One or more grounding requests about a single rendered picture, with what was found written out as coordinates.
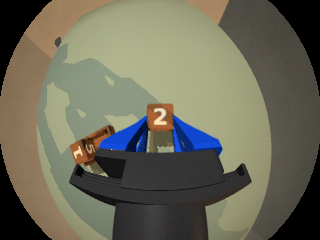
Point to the orange-brown cube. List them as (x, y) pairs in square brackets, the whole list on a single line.
[(160, 117), (83, 150)]

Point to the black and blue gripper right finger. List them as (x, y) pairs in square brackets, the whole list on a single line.
[(192, 138)]

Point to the brown wooden tray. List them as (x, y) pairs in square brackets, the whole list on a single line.
[(97, 137)]

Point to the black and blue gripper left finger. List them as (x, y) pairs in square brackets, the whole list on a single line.
[(128, 138)]

